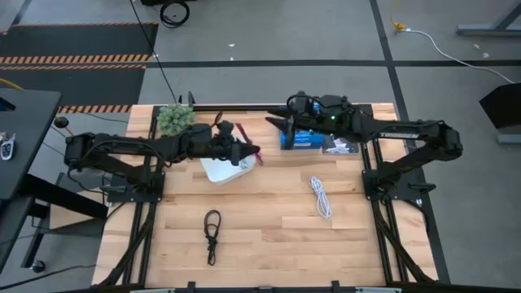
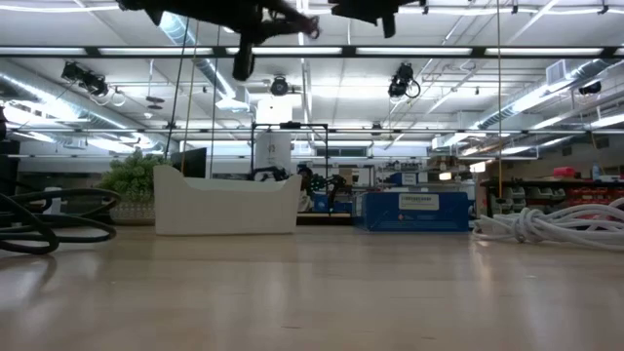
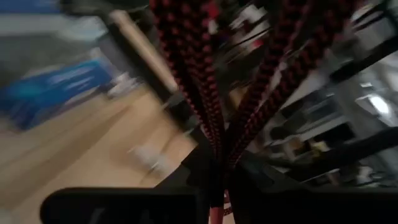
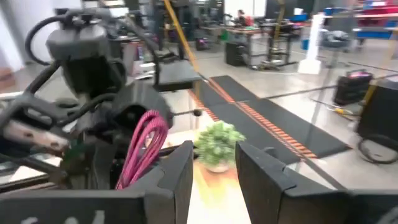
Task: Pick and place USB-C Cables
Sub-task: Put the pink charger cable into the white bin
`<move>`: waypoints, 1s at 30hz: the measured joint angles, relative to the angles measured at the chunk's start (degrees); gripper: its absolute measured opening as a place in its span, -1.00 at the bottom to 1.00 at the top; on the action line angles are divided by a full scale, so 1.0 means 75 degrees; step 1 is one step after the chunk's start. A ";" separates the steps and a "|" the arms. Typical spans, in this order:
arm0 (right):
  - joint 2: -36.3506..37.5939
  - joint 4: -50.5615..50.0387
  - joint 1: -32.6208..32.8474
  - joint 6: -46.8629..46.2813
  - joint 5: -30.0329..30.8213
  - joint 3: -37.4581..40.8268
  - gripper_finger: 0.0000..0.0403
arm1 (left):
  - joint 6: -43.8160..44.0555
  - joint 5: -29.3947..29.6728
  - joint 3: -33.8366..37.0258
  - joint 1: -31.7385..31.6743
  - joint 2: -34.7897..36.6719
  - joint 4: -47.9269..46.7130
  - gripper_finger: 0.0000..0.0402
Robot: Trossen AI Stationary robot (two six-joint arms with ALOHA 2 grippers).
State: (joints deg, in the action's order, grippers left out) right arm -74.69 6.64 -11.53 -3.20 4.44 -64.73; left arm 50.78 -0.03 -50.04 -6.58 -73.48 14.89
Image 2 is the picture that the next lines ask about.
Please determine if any black background rig frame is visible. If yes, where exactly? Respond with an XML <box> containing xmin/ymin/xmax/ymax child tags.
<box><xmin>249</xmin><ymin>121</ymin><xmax>331</xmax><ymax>218</ymax></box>

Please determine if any black hanging cable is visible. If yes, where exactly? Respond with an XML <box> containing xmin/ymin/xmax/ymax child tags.
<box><xmin>162</xmin><ymin>18</ymin><xmax>191</xmax><ymax>160</ymax></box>

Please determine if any black monitor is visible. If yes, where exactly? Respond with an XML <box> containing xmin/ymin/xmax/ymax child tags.
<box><xmin>170</xmin><ymin>146</ymin><xmax>209</xmax><ymax>179</ymax></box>

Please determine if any black overhead frame bar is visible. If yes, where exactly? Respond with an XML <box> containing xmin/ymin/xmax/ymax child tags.
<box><xmin>0</xmin><ymin>45</ymin><xmax>624</xmax><ymax>60</ymax></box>

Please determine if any black ceiling camera on duct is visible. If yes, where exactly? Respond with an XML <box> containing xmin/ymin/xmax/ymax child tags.
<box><xmin>59</xmin><ymin>59</ymin><xmax>110</xmax><ymax>98</ymax></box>

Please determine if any shelf with red bins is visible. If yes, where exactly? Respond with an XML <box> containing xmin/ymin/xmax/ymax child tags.
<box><xmin>479</xmin><ymin>165</ymin><xmax>624</xmax><ymax>221</ymax></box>

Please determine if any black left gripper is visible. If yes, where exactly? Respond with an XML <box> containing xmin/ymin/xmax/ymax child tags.
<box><xmin>116</xmin><ymin>0</ymin><xmax>320</xmax><ymax>82</ymax></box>

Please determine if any black USB-C cable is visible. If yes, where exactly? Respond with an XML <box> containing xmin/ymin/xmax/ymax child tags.
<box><xmin>0</xmin><ymin>186</ymin><xmax>122</xmax><ymax>256</ymax></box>

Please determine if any white plastic bin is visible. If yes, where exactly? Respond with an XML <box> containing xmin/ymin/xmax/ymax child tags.
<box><xmin>152</xmin><ymin>164</ymin><xmax>304</xmax><ymax>237</ymax></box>

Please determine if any black aluminium table frame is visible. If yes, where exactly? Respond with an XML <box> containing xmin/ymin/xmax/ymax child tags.
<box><xmin>295</xmin><ymin>213</ymin><xmax>357</xmax><ymax>227</ymax></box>

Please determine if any green artificial potted plant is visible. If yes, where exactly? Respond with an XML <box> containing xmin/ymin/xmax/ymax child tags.
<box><xmin>97</xmin><ymin>149</ymin><xmax>173</xmax><ymax>227</ymax></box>

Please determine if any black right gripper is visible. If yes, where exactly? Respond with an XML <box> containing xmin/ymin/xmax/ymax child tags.
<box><xmin>330</xmin><ymin>0</ymin><xmax>426</xmax><ymax>40</ymax></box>

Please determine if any white cylinder container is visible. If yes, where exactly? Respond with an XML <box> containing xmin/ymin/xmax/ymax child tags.
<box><xmin>42</xmin><ymin>185</ymin><xmax>64</xmax><ymax>216</ymax></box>

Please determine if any blue cardboard product box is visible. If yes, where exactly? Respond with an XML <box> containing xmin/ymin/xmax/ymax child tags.
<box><xmin>352</xmin><ymin>190</ymin><xmax>472</xmax><ymax>233</ymax></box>

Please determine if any maroon USB-C cable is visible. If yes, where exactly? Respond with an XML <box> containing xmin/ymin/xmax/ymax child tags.
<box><xmin>304</xmin><ymin>15</ymin><xmax>323</xmax><ymax>41</ymax></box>

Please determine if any small black ceiling camera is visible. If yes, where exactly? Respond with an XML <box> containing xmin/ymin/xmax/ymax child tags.
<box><xmin>577</xmin><ymin>79</ymin><xmax>604</xmax><ymax>97</ymax></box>

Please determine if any white USB-C cable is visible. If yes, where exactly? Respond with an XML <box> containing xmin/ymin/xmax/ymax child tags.
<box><xmin>471</xmin><ymin>196</ymin><xmax>624</xmax><ymax>254</ymax></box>

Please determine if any round black ceiling camera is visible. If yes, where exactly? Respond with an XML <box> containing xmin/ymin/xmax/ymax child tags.
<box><xmin>268</xmin><ymin>73</ymin><xmax>291</xmax><ymax>98</ymax></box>

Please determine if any black ceiling camera with cable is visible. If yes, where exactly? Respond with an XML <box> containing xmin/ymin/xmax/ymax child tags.
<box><xmin>386</xmin><ymin>61</ymin><xmax>422</xmax><ymax>100</ymax></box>

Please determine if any blue storage crate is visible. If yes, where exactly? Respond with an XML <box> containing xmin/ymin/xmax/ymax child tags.
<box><xmin>311</xmin><ymin>191</ymin><xmax>354</xmax><ymax>215</ymax></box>

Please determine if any white building column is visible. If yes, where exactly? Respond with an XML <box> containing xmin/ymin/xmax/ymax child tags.
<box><xmin>253</xmin><ymin>97</ymin><xmax>294</xmax><ymax>173</ymax></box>

